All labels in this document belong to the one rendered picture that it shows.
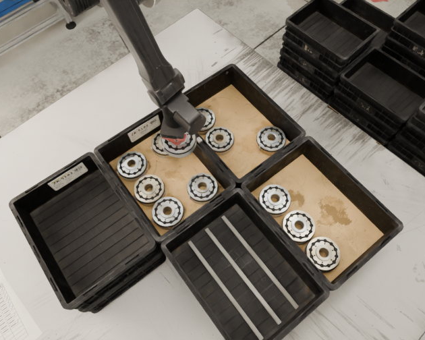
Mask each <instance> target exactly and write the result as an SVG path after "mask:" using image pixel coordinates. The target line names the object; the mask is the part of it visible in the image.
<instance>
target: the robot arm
mask: <svg viewBox="0 0 425 340"><path fill-rule="evenodd" d="M100 2H101V3H102V5H103V7H104V8H105V10H106V12H107V13H108V15H109V17H110V19H111V21H112V22H113V24H114V25H115V27H116V29H117V31H118V32H119V34H120V35H121V37H122V39H123V41H124V43H125V44H126V46H127V47H128V49H129V50H130V53H131V54H132V56H133V58H134V60H135V62H136V65H137V67H138V73H139V74H140V77H141V78H142V82H143V83H144V85H145V87H146V88H147V93H148V95H149V97H150V99H151V101H152V102H153V103H154V104H155V105H156V106H158V107H159V108H160V109H162V112H163V117H164V118H163V122H162V126H161V130H160V134H161V138H162V139H165V140H168V141H170V142H172V143H173V144H174V145H180V144H181V143H182V142H184V141H185V140H186V134H185V133H186V132H187V133H189V135H194V134H196V133H198V132H199V131H200V130H201V129H202V128H203V127H204V124H205V123H206V118H205V116H203V114H201V113H200V112H199V111H198V110H197V109H196V108H195V107H193V106H192V105H191V104H190V103H189V102H188V101H189V98H188V97H187V96H186V95H185V94H184V93H182V91H183V89H184V88H185V86H184V83H185V80H184V77H183V75H182V73H181V72H180V71H179V70H178V69H177V68H176V67H175V68H174V69H173V67H172V65H171V64H170V63H169V62H168V61H167V60H166V59H165V57H164V56H163V54H162V53H161V50H160V49H159V46H158V44H157V42H156V40H155V38H154V36H153V34H152V32H151V29H150V27H149V25H148V23H147V21H146V19H145V17H144V15H143V13H142V10H141V9H140V6H139V5H138V2H137V1H136V0H100ZM175 140H178V141H177V142H176V141H175Z"/></svg>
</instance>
